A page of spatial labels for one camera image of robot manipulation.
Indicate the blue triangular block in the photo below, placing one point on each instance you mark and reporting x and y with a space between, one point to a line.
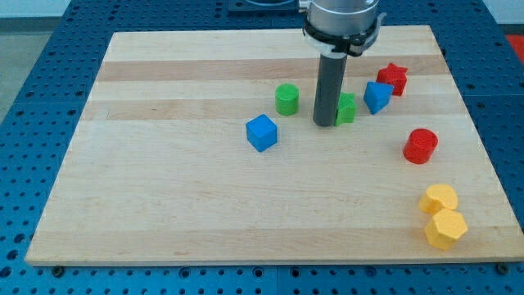
377 96

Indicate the red star block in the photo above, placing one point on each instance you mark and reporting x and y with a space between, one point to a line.
395 76

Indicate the yellow hexagon block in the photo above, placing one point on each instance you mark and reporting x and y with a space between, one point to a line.
445 228

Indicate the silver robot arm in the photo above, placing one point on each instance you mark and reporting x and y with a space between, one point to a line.
341 28

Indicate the yellow heart block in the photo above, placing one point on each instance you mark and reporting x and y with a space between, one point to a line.
437 197

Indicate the green star block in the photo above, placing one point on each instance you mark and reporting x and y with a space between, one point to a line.
346 109

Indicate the red cylinder block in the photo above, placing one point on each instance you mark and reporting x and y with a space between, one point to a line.
420 146

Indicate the blue cube block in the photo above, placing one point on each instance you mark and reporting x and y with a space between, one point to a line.
261 133

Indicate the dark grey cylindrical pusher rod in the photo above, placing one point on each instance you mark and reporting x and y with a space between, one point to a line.
330 77

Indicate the green cylinder block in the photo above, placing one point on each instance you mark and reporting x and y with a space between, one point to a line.
287 99

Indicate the light wooden board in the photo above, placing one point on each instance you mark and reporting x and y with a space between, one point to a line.
159 171

